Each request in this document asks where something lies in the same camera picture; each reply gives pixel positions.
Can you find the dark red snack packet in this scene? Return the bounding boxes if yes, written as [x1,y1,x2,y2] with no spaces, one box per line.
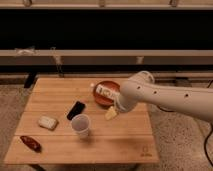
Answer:
[20,136,41,152]

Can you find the white wrapped snack bar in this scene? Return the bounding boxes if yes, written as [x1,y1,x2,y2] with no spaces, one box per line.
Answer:
[38,116,58,130]

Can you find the pale yellow block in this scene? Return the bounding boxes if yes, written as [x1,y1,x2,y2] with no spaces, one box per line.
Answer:
[105,106,117,120]

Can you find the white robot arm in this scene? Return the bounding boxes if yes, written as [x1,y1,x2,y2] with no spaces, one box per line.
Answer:
[115,71,213,124]

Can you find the black cable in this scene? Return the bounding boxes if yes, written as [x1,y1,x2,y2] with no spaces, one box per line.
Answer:
[155,79,213,169]

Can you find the white bottle on plate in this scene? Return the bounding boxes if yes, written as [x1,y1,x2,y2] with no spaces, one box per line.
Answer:
[94,84,118,100]

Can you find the wooden table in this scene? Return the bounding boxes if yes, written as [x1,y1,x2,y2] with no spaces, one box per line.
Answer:
[4,78,158,164]

